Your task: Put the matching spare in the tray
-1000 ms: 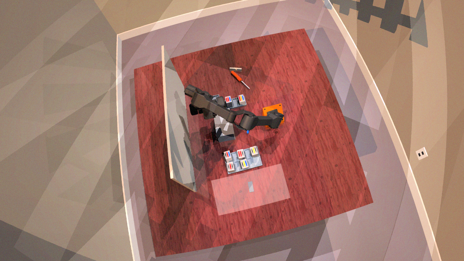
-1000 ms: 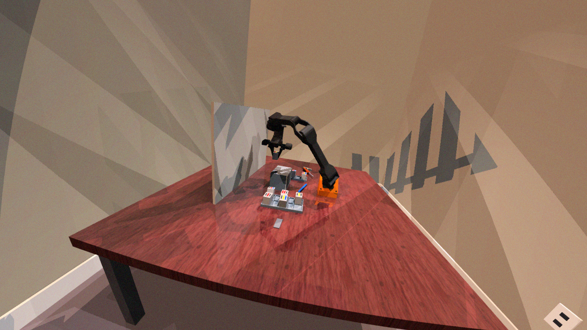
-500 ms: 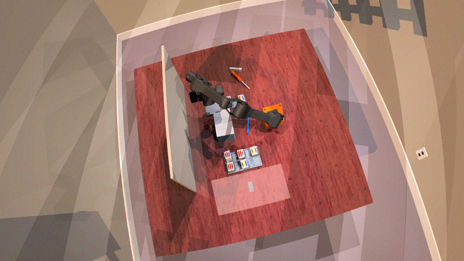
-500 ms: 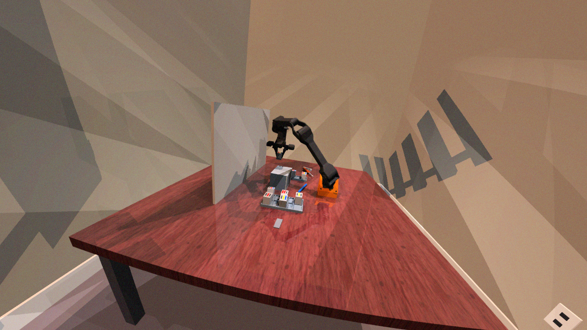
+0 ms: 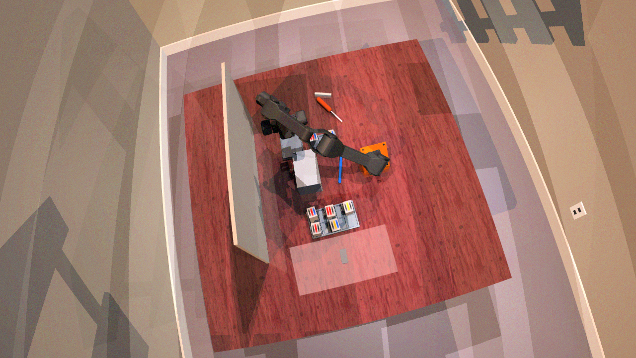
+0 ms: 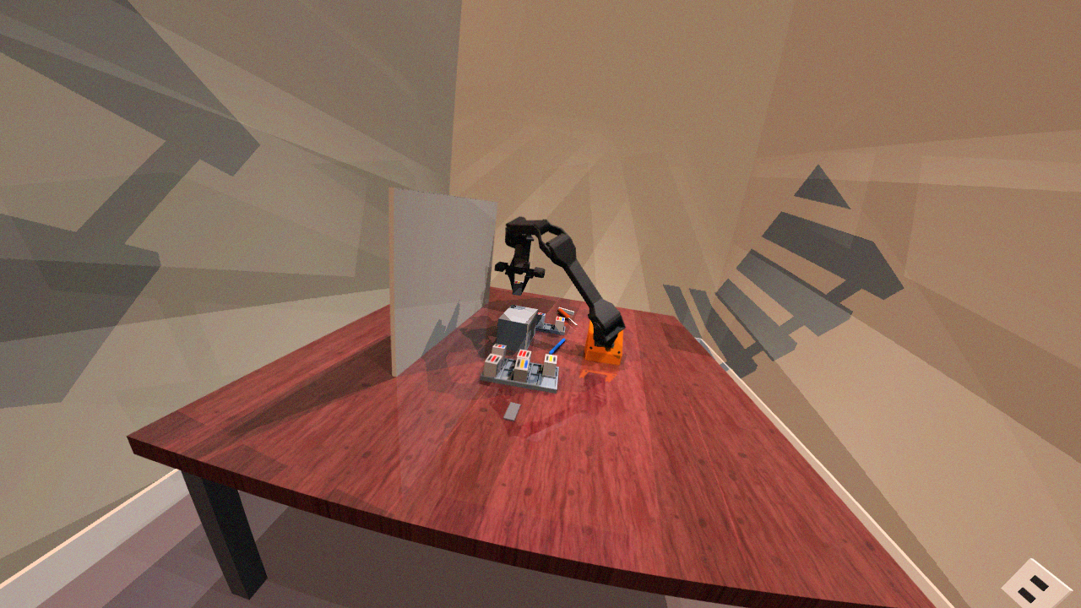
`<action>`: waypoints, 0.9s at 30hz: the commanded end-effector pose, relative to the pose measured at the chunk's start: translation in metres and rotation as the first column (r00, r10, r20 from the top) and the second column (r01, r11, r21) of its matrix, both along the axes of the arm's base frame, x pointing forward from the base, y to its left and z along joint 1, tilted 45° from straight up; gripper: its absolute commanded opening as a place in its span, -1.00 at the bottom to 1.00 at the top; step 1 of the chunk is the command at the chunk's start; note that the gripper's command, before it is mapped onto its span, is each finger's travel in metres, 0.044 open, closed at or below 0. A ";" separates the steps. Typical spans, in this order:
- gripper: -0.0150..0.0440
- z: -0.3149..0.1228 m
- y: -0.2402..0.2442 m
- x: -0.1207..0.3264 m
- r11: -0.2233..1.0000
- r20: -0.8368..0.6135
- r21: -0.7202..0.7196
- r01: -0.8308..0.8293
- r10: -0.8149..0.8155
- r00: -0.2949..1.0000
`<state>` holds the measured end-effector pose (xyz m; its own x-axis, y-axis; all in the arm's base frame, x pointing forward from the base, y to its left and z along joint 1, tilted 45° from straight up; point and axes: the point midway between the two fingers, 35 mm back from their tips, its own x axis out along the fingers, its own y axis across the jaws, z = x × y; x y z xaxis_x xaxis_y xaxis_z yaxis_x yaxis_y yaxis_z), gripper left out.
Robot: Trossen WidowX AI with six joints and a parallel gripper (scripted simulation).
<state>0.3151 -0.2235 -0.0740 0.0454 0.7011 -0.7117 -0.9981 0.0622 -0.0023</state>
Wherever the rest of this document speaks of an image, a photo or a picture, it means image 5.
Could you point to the orange screwdriver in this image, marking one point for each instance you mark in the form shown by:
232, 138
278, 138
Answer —
326, 106

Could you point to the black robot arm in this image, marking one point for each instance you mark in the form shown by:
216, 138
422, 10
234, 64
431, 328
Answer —
329, 146

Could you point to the grey flat panel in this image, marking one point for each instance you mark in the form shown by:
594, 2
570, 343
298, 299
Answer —
243, 184

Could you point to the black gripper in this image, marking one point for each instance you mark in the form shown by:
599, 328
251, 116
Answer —
266, 125

